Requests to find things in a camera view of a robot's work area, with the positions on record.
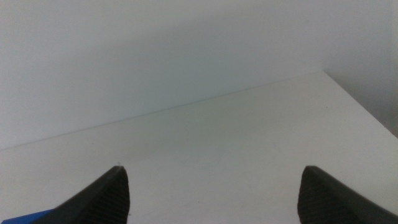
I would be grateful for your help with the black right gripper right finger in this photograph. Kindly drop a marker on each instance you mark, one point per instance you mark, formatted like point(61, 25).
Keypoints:
point(323, 202)

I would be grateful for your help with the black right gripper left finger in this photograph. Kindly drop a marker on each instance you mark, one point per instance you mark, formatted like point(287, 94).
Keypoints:
point(102, 199)

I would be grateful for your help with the blue mat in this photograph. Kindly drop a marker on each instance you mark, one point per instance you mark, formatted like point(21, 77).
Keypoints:
point(26, 217)

